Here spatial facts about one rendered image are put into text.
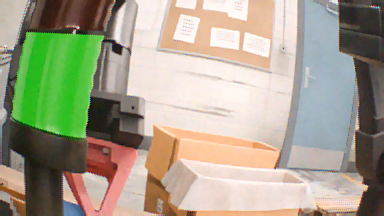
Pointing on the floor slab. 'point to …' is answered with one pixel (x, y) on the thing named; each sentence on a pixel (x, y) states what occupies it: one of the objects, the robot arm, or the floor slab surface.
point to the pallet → (335, 205)
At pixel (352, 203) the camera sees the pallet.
